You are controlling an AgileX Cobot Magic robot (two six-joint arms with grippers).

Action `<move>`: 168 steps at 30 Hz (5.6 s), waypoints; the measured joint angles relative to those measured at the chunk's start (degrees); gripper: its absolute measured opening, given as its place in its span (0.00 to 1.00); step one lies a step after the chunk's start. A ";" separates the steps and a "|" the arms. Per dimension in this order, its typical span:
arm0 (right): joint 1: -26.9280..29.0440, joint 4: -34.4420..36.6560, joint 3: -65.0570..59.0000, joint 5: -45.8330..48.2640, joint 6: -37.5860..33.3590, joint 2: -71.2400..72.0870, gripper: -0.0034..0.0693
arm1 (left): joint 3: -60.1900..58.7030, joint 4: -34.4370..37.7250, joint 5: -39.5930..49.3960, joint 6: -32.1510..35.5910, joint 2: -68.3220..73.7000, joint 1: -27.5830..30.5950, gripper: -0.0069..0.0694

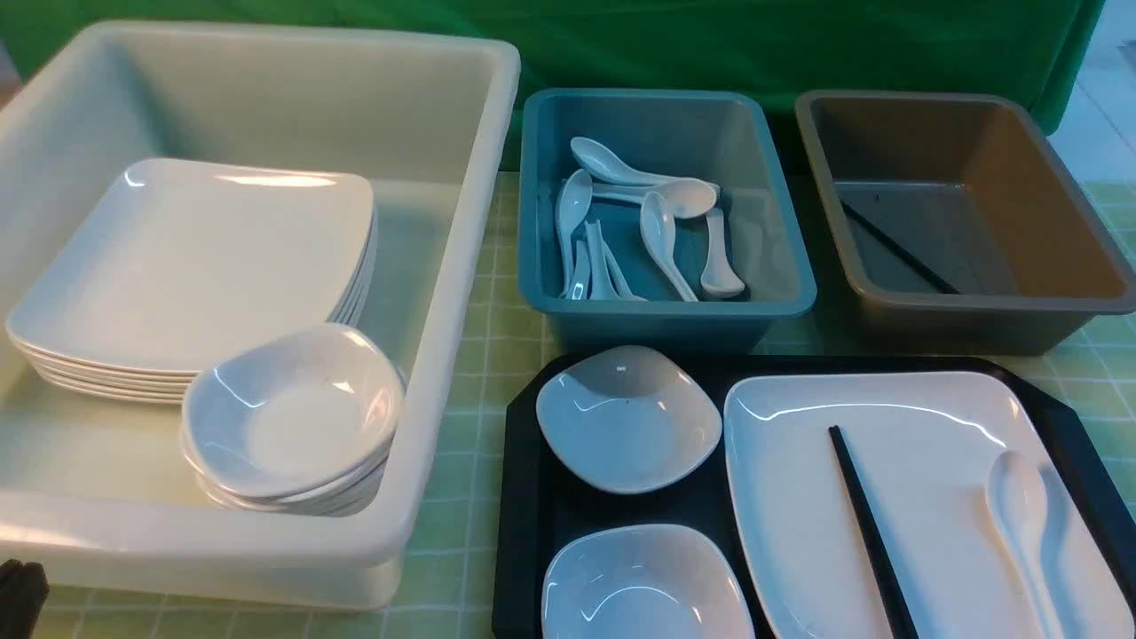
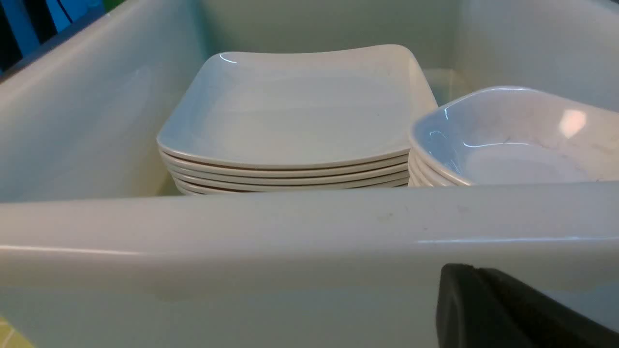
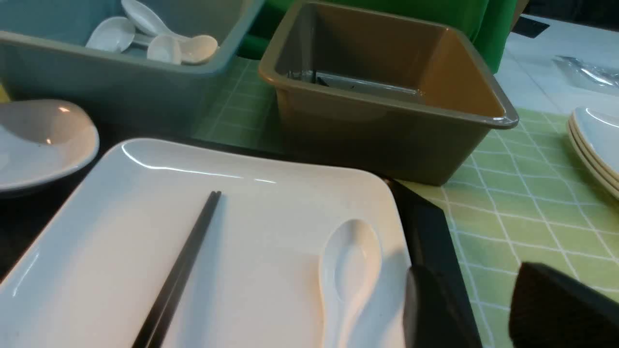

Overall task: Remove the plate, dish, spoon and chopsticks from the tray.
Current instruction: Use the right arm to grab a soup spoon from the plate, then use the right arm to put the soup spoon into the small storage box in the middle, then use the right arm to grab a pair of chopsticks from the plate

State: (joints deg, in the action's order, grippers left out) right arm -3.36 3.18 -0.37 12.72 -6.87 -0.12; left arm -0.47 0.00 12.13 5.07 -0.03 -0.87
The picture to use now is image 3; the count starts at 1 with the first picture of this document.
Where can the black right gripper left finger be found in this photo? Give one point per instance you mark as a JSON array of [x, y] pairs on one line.
[[431, 317]]

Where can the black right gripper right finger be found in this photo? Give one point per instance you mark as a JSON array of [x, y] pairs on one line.
[[550, 309]]

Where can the white ceramic soup spoon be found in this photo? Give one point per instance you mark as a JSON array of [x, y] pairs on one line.
[[349, 268]]

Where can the black chopstick pair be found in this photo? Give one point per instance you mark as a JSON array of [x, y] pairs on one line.
[[156, 325]]

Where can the large white square plate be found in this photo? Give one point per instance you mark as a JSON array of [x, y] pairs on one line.
[[92, 275]]

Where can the small white bowl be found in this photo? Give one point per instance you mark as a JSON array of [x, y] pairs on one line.
[[42, 141]]

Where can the black plastic serving tray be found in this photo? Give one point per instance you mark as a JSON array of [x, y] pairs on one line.
[[425, 228]]

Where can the stack of white plates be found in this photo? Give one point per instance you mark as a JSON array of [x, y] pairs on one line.
[[595, 138]]

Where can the clear plastic bag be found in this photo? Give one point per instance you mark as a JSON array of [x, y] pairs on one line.
[[586, 75]]

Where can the brown plastic bin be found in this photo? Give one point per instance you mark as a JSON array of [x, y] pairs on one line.
[[399, 96]]

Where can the white soup spoon in bin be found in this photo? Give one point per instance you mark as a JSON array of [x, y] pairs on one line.
[[147, 20], [115, 34], [164, 48], [197, 50]]

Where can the teal plastic bin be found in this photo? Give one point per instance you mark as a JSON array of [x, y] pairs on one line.
[[44, 56]]

